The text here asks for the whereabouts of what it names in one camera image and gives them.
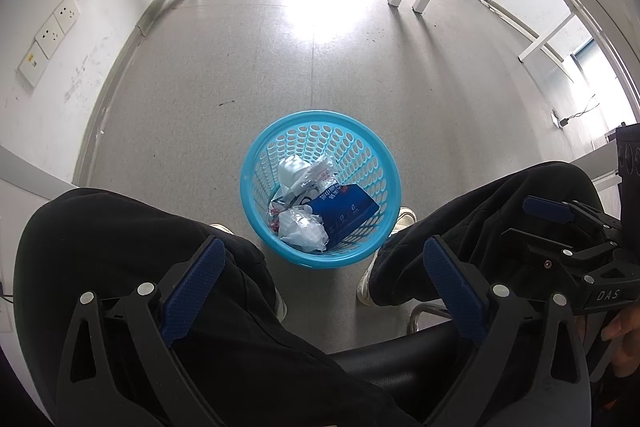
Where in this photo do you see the black plug with cable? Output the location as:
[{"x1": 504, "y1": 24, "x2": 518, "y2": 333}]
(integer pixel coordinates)
[{"x1": 552, "y1": 94, "x2": 598, "y2": 128}]

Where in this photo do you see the translucent plastic cup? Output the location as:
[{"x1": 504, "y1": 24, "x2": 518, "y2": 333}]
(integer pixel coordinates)
[{"x1": 277, "y1": 157, "x2": 312, "y2": 198}]

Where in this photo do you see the white wall socket yellow sticker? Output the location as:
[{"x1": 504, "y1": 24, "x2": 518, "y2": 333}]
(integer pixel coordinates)
[{"x1": 17, "y1": 41, "x2": 51, "y2": 88}]

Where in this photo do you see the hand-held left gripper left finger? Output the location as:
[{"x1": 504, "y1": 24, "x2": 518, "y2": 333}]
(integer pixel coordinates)
[{"x1": 56, "y1": 235, "x2": 226, "y2": 427}]

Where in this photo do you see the white cable duct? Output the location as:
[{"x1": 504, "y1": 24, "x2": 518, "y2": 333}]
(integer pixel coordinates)
[{"x1": 0, "y1": 146, "x2": 71, "y2": 192}]

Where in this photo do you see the person's right forearm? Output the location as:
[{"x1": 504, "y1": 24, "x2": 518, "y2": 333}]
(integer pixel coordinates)
[{"x1": 592, "y1": 372, "x2": 640, "y2": 427}]

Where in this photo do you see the white right shoe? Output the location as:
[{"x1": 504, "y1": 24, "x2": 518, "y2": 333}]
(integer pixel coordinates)
[{"x1": 356, "y1": 206, "x2": 417, "y2": 306}]

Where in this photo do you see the clear plastic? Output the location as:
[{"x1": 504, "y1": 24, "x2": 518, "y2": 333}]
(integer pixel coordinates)
[{"x1": 300, "y1": 154, "x2": 339, "y2": 195}]

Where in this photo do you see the blue packet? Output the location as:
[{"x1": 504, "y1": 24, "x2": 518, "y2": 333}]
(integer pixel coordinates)
[{"x1": 305, "y1": 183, "x2": 380, "y2": 250}]

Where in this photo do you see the white translucent plastic bag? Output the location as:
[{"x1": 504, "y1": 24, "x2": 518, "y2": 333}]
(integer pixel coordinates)
[{"x1": 277, "y1": 206, "x2": 329, "y2": 253}]

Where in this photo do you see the blue plastic mesh basket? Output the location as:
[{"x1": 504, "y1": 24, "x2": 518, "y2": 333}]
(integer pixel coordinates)
[{"x1": 240, "y1": 110, "x2": 402, "y2": 268}]

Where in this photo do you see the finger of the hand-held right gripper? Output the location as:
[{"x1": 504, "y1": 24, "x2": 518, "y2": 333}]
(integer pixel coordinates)
[
  {"x1": 522, "y1": 195, "x2": 622, "y2": 244},
  {"x1": 500, "y1": 227, "x2": 622, "y2": 279}
]

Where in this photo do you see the person's right hand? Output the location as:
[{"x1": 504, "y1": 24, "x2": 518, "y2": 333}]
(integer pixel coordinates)
[{"x1": 601, "y1": 304, "x2": 640, "y2": 377}]

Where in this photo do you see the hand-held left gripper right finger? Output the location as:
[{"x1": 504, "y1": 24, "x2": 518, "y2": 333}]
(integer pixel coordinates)
[{"x1": 423, "y1": 235, "x2": 593, "y2": 427}]

